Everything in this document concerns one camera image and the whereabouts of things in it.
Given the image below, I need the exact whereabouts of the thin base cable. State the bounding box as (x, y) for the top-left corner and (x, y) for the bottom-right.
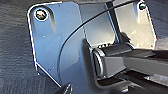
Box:
(55, 0), (138, 81)

